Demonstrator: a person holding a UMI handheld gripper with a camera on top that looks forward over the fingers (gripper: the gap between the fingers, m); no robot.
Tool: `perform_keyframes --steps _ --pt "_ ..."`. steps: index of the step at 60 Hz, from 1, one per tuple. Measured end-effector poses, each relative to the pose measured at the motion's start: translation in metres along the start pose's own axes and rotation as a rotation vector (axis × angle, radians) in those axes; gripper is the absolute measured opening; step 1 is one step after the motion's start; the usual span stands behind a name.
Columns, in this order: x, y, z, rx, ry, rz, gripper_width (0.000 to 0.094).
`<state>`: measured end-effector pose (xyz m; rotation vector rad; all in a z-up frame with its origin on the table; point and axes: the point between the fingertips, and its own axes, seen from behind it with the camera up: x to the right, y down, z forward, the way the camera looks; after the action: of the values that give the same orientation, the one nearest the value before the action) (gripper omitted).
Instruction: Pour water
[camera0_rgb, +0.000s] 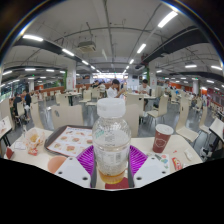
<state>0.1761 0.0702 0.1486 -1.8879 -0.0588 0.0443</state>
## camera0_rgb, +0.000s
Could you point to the white paper receipt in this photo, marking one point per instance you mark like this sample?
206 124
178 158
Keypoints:
20 145

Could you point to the person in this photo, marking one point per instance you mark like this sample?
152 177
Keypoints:
144 88
27 98
113 91
17 101

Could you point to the printed sticker sheet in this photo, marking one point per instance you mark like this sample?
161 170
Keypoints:
162 159

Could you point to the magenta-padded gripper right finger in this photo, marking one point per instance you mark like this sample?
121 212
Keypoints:
138 160

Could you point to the ceiling air conditioner unit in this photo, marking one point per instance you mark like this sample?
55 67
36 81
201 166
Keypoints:
87 46

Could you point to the ceiling strip lights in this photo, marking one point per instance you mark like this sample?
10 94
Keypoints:
33 37

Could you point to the beige canteen chairs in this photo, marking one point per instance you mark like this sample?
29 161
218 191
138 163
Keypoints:
66 115

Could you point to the dark brown food tray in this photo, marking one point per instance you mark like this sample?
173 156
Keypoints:
48 140

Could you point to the printed paper tray liner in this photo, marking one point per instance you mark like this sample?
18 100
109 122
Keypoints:
70 140

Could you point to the flat red wallet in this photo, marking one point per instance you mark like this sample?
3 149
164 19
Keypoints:
9 152

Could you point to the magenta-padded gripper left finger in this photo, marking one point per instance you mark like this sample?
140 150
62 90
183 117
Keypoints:
85 160

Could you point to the red paper cup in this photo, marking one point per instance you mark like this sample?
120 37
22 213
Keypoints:
162 140

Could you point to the clear plastic wrapper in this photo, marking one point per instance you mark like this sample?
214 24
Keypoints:
188 155

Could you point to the clear plastic food bag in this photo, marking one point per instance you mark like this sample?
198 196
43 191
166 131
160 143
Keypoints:
34 138

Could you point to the small red snack packet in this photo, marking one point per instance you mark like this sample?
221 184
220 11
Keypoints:
32 151

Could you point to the small red sauce packet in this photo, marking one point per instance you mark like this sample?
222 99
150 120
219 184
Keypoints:
177 163

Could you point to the clear plastic tea bottle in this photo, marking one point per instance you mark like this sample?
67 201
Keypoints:
111 140

